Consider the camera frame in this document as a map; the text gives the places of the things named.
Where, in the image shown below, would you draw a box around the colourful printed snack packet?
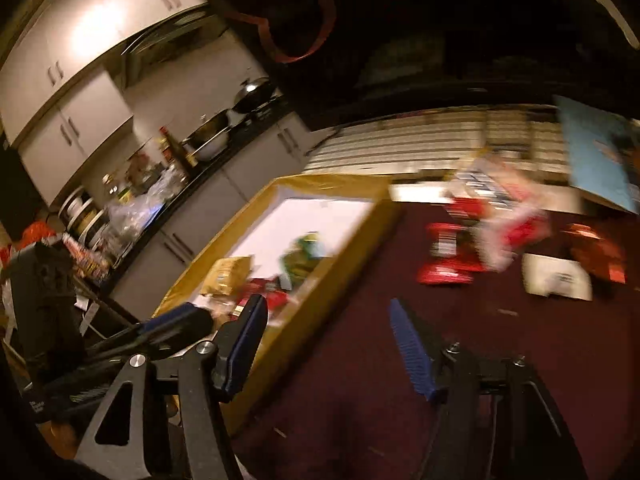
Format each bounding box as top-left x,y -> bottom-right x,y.
62,234 -> 112,282

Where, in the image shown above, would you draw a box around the yellow snack packet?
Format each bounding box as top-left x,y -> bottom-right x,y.
201,255 -> 254,297

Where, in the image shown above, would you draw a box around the grey wall cabinets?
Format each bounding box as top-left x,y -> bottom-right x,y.
0,0 -> 216,206

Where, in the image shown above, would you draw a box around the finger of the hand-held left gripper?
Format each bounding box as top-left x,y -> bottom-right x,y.
82,302 -> 217,368

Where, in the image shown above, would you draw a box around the yellow-brown cardboard box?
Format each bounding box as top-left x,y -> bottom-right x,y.
155,174 -> 407,433

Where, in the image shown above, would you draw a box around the red snack packet white label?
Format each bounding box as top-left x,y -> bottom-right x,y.
417,222 -> 490,287

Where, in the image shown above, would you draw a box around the dark range hood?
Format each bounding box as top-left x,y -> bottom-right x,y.
119,5 -> 223,88

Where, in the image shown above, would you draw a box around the orange-red packet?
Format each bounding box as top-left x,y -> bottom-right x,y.
19,221 -> 57,252

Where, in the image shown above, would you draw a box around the white card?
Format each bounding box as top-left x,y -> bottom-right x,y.
521,253 -> 594,302

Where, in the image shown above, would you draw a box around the black bag with red handles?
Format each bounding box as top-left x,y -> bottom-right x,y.
194,0 -> 640,133

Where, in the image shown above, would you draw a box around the dark red snack packet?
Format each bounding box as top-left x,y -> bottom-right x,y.
561,223 -> 629,287

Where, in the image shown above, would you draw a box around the small red snack packet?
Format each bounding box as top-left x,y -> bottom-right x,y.
239,277 -> 295,318

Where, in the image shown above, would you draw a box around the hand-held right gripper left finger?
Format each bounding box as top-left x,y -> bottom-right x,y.
75,294 -> 269,480

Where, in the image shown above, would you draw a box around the green snack packet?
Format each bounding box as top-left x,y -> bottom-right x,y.
279,232 -> 335,292

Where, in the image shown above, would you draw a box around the grey base cabinets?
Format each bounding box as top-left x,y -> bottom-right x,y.
107,110 -> 326,323

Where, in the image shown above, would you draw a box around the red and white snack bag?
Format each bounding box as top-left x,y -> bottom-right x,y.
447,157 -> 553,273

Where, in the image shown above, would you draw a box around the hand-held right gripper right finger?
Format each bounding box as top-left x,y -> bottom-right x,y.
389,297 -> 590,480

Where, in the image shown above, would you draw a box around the dark sauce bottle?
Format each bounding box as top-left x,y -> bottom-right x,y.
159,127 -> 199,170

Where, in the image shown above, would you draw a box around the clear plastic bags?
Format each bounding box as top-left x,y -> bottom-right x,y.
106,167 -> 188,243

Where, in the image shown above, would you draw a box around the stack of white plates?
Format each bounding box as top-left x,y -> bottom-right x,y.
59,186 -> 110,252

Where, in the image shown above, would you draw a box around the steel mixing bowl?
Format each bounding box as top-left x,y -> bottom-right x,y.
181,111 -> 234,162

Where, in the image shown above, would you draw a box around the white slatted panel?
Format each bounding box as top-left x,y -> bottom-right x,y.
302,105 -> 573,188

